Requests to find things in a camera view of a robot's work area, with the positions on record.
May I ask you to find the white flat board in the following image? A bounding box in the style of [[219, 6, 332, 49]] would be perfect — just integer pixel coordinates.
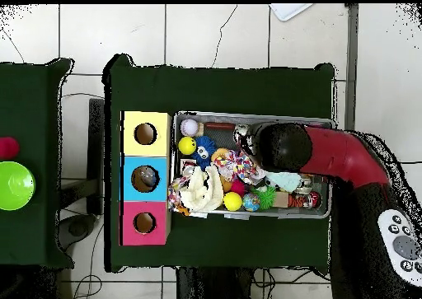
[[269, 3, 313, 22]]

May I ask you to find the plain yellow ball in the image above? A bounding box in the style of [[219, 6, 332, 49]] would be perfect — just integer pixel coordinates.
[[223, 191, 243, 212]]

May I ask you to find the dark green tablecloth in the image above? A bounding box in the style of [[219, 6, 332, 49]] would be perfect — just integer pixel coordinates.
[[102, 53, 335, 273], [0, 57, 75, 269]]

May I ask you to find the white baseball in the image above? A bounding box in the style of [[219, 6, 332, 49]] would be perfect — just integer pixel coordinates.
[[180, 118, 199, 138]]

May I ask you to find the wooden box with three holes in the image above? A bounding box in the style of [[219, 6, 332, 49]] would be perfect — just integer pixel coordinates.
[[119, 110, 172, 246]]

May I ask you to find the bright green plastic bowl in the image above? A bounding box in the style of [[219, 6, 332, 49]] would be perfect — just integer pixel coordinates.
[[0, 161, 36, 212]]

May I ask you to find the dark grey rounded object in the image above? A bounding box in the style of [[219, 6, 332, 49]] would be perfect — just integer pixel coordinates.
[[58, 213, 97, 250]]

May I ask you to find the black upright panel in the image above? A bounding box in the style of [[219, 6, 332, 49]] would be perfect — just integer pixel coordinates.
[[86, 97, 106, 216]]

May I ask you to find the mint green knitted cloth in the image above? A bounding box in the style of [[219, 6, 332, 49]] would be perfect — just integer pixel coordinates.
[[265, 171, 302, 194]]

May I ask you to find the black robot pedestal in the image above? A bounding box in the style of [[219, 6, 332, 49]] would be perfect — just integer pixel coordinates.
[[176, 266, 256, 299]]

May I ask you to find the cream knitted cloth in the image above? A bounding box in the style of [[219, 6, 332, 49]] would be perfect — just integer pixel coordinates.
[[179, 165, 225, 213]]

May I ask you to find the red plastic cup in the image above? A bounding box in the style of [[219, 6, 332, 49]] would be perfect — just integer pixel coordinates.
[[0, 136, 20, 160]]

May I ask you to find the yellow smiley ball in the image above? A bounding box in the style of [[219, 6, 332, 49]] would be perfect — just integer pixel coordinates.
[[178, 136, 198, 156]]

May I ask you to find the shallow clear mesh bin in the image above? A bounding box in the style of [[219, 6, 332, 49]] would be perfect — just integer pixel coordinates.
[[169, 110, 336, 221]]

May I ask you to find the blue spiky toy with eyes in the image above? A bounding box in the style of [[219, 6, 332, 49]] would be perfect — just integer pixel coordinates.
[[192, 136, 218, 163]]

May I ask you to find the blue globe ball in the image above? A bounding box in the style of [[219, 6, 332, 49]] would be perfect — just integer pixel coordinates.
[[241, 192, 261, 213]]

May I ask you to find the crushed clear plastic bottle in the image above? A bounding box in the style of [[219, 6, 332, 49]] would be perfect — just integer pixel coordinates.
[[137, 166, 158, 189]]

